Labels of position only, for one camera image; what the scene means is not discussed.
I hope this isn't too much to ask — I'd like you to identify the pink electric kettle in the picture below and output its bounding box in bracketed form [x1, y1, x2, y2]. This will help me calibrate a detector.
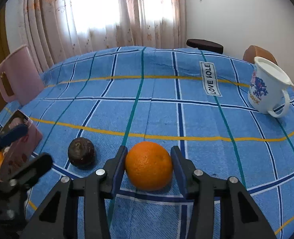
[0, 45, 44, 106]

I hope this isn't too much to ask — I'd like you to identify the orange wooden chair back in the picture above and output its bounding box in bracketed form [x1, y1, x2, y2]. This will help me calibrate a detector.
[242, 45, 277, 64]

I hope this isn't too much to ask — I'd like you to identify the dark passion fruit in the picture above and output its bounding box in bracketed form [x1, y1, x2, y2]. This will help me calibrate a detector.
[67, 137, 96, 169]

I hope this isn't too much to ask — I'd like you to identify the half hidden orange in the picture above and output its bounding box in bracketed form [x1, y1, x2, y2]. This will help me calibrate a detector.
[125, 141, 173, 191]

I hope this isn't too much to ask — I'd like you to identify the white mug blue print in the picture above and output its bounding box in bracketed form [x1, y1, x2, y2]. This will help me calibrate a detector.
[247, 57, 294, 118]

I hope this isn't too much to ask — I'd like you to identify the pink metal tin box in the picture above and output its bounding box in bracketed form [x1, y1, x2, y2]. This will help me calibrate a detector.
[0, 110, 43, 181]

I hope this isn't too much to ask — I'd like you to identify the pink floral curtain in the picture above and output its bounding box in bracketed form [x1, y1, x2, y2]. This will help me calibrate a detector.
[17, 0, 188, 74]

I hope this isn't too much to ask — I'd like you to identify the dark round stool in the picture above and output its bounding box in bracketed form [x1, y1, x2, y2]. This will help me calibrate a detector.
[186, 39, 224, 54]

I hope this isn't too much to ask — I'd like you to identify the blue plaid tablecloth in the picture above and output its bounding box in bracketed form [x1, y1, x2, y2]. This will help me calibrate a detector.
[0, 46, 294, 238]

